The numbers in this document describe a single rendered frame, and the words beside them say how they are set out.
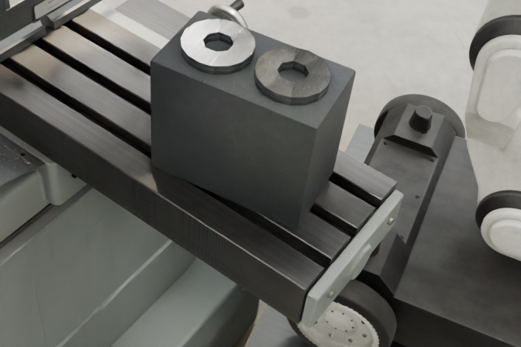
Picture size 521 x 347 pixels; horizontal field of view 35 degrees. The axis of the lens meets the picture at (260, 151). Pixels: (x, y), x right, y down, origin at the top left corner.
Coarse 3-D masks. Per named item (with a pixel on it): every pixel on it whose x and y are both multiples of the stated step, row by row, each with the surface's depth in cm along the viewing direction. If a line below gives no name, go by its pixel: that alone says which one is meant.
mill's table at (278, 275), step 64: (0, 64) 122; (64, 64) 123; (128, 64) 124; (64, 128) 114; (128, 128) 115; (128, 192) 112; (192, 192) 108; (384, 192) 111; (256, 256) 102; (320, 256) 104
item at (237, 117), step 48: (192, 48) 97; (240, 48) 98; (288, 48) 99; (192, 96) 98; (240, 96) 94; (288, 96) 93; (336, 96) 96; (192, 144) 103; (240, 144) 99; (288, 144) 95; (336, 144) 106; (240, 192) 105; (288, 192) 101
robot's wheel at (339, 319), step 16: (352, 288) 141; (368, 288) 142; (336, 304) 142; (352, 304) 140; (368, 304) 140; (384, 304) 143; (288, 320) 152; (320, 320) 150; (336, 320) 149; (352, 320) 146; (368, 320) 141; (384, 320) 142; (304, 336) 153; (320, 336) 153; (336, 336) 152; (352, 336) 150; (368, 336) 148; (384, 336) 143
